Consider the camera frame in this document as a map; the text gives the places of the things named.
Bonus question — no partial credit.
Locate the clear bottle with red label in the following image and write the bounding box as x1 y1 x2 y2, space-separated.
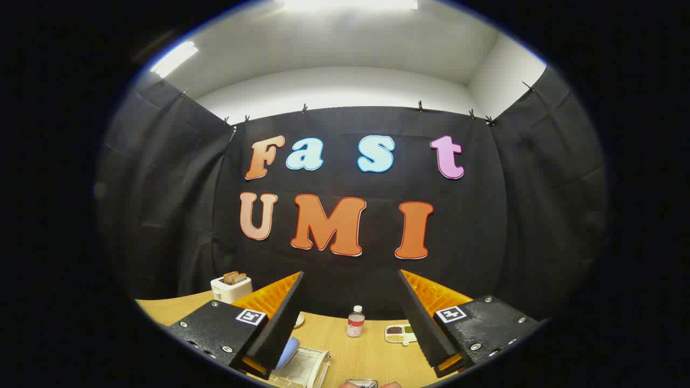
347 306 365 338

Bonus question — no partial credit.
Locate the cream toaster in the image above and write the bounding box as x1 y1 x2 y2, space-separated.
210 275 253 303

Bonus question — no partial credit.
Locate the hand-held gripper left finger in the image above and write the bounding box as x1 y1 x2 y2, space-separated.
166 271 306 380

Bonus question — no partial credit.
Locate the white wire dish rack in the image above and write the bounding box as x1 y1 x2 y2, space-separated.
268 347 332 388

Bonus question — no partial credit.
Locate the light blue plate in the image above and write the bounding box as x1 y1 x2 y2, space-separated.
272 337 300 371

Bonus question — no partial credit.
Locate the ceiling light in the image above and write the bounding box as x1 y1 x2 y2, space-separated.
283 0 419 11
150 41 199 79

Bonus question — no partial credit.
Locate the white divided tray with beans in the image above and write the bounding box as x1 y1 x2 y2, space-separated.
384 324 418 345

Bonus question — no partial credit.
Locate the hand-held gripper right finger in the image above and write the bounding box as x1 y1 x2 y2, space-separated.
398 268 542 378

